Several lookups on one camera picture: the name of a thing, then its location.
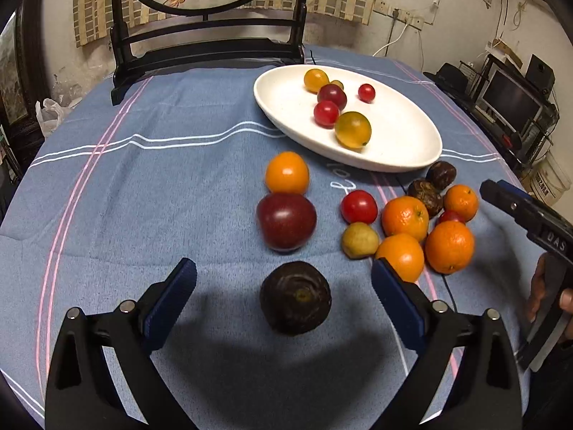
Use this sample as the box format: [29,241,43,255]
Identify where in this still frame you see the small orange hidden fruit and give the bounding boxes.
[444,185,479,222]

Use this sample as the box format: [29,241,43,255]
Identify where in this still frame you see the red cherry tomato front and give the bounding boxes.
[437,210,465,224]

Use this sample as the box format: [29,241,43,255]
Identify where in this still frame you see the dark passion fruit back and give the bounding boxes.
[425,160,457,191]

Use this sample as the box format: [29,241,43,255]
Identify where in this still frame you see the dark passion fruit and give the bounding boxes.
[425,160,457,191]
[259,261,332,337]
[407,179,444,219]

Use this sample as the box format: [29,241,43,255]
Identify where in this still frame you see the large orange mandarin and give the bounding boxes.
[381,195,429,243]

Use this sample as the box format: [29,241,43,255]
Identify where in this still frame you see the medium orange fruit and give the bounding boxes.
[374,233,424,282]

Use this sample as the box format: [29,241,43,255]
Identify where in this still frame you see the yellow-green tomato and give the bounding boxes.
[334,112,372,151]

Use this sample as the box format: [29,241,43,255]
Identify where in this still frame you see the small red cherry tomato back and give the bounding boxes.
[357,83,376,103]

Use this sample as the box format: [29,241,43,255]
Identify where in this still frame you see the small dark red plum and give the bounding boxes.
[318,83,348,112]

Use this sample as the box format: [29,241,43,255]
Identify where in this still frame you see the orange tomato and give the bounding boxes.
[303,68,330,94]

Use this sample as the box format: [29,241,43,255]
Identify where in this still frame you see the large dark red plum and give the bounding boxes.
[256,193,318,252]

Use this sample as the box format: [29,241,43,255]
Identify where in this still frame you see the small orange fruit back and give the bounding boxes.
[264,152,310,194]

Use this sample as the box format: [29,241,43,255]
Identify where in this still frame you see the person's right hand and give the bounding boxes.
[526,253,573,349]

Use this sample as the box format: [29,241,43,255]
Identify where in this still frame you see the white bucket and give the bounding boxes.
[529,150,572,207]

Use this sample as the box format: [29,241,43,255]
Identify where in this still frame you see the dark side desk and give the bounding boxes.
[424,54,559,177]

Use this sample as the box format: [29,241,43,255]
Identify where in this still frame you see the computer monitor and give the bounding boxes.
[476,66,542,134]

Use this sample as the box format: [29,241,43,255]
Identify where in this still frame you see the black speaker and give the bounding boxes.
[525,54,555,98]

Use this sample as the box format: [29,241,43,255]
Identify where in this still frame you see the white oval plate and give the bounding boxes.
[254,65,443,173]

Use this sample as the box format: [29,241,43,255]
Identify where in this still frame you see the black hat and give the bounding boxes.
[423,63,468,93]

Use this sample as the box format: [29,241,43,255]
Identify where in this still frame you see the blue striped tablecloth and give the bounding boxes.
[0,44,552,430]

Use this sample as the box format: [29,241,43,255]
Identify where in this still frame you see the white plastic bag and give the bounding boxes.
[35,98,78,138]

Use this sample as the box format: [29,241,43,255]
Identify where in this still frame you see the dark framed painting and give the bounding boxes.
[1,10,44,162]

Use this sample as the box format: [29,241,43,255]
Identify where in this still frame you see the round embroidered screen stand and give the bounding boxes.
[111,0,307,106]

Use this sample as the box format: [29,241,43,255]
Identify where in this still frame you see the wall power outlets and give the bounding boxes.
[373,0,425,31]

